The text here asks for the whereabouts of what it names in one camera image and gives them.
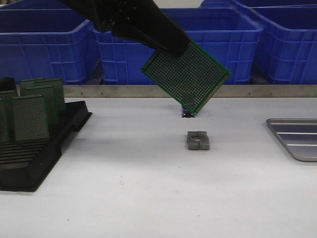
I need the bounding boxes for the blue left plastic crate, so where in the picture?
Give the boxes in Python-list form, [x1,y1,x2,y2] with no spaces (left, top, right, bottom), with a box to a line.
[0,9,100,85]

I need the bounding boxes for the green circuit board rear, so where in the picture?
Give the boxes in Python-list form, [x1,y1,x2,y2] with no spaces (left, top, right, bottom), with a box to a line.
[20,78,66,116]

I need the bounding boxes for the blue far-left rear crate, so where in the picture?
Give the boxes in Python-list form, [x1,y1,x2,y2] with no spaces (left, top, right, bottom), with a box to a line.
[0,0,71,10]

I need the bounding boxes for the blue centre plastic crate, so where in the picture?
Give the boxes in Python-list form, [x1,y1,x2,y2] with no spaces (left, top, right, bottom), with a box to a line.
[94,8,261,85]

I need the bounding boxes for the grey metal clamp block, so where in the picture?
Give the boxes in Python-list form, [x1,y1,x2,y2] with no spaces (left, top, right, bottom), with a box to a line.
[186,131,210,151]

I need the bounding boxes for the metal table edge rail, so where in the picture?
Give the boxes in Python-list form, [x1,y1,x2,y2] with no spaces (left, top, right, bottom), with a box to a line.
[64,85,317,98]

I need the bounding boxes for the blue far-right rear crate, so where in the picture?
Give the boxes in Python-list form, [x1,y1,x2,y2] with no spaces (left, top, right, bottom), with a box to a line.
[199,0,317,9]

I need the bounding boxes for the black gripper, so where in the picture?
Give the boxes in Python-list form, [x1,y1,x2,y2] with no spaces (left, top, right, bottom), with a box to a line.
[60,0,190,57]

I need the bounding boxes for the red emergency stop button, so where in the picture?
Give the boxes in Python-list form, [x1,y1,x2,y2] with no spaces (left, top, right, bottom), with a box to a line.
[181,106,196,118]

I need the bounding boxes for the silver metal tray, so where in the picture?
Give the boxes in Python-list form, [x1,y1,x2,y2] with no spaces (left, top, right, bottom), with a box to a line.
[266,119,317,162]

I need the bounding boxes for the black slotted board rack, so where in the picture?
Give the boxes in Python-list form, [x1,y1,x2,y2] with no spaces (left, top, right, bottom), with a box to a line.
[0,77,92,192]

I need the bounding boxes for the green perforated circuit board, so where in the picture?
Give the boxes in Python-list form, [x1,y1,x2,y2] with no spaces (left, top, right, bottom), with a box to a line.
[141,41,231,115]

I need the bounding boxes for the blue plastic crate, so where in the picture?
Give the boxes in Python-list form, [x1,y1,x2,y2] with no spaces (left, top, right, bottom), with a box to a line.
[250,6,317,85]
[94,8,261,85]
[0,9,100,85]

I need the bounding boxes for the green circuit board middle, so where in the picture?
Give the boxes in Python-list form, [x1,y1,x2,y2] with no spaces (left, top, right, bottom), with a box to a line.
[22,85,59,126]

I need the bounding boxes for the blue right plastic crate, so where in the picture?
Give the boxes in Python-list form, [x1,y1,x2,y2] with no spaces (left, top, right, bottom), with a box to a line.
[250,6,317,85]

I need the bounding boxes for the green circuit board front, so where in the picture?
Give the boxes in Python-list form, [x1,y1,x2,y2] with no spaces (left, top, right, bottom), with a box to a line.
[12,94,49,141]

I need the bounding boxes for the green circuit board left-rear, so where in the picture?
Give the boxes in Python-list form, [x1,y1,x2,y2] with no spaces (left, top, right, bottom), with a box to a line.
[0,90,18,144]

